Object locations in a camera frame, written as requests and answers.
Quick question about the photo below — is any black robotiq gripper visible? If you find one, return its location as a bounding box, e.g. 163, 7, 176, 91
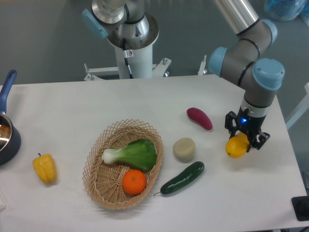
225, 108, 270, 153

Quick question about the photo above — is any yellow mango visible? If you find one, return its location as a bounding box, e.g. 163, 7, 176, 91
225, 132, 250, 159

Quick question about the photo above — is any yellow bell pepper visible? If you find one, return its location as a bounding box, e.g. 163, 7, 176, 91
32, 153, 57, 185

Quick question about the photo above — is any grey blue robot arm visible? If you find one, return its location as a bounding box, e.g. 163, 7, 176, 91
82, 0, 285, 150

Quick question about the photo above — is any purple sweet potato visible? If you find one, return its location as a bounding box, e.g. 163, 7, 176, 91
186, 107, 213, 131

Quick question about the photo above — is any green cucumber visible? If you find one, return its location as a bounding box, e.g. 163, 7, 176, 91
154, 161, 205, 196

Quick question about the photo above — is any beige round potato block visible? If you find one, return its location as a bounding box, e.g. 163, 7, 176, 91
173, 137, 196, 163

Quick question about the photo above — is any black device at edge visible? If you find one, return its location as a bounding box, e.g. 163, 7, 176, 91
291, 196, 309, 221

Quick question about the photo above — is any green bok choy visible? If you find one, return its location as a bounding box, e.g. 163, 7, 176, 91
101, 139, 157, 171

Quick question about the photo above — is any orange fruit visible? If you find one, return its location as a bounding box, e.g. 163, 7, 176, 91
122, 170, 146, 195

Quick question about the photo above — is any clear blue plastic bag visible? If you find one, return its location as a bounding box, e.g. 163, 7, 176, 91
264, 0, 309, 26

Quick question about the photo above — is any woven wicker basket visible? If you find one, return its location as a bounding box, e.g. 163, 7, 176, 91
83, 119, 164, 210

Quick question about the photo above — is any blue saucepan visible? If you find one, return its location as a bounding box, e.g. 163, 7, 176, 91
0, 70, 21, 165

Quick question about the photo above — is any white frame at right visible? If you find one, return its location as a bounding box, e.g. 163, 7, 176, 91
285, 83, 309, 130

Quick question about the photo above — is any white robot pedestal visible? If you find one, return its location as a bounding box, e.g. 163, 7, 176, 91
83, 43, 208, 82

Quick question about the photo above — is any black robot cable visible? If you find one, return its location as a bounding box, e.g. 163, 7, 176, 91
122, 38, 134, 79

